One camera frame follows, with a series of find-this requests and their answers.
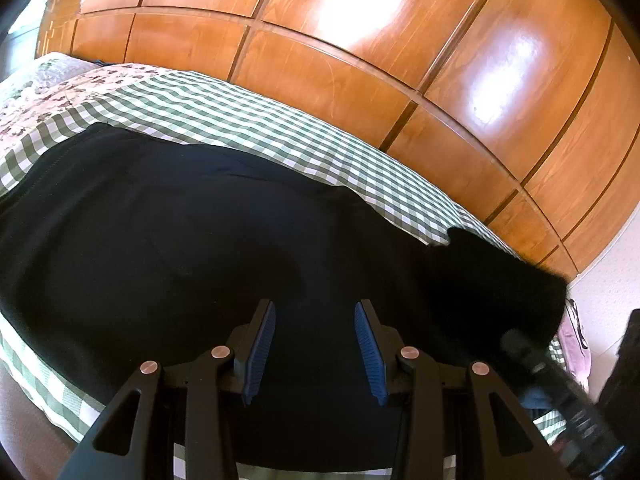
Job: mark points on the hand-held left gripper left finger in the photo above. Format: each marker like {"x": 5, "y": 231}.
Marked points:
{"x": 260, "y": 352}

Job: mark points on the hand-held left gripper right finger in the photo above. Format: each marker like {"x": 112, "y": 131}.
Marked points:
{"x": 370, "y": 355}

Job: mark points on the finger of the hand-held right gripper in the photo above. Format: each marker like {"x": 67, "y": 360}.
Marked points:
{"x": 530, "y": 355}

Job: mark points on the black pants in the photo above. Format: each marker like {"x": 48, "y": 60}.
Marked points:
{"x": 175, "y": 235}

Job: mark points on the dark cloth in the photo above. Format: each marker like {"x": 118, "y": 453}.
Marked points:
{"x": 622, "y": 365}

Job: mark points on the green white checkered bed sheet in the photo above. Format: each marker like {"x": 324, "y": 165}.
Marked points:
{"x": 225, "y": 110}

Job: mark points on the wooden panelled wardrobe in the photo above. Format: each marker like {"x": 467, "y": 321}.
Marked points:
{"x": 350, "y": 85}

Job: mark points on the floral pillow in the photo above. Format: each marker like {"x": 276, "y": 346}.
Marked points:
{"x": 50, "y": 95}

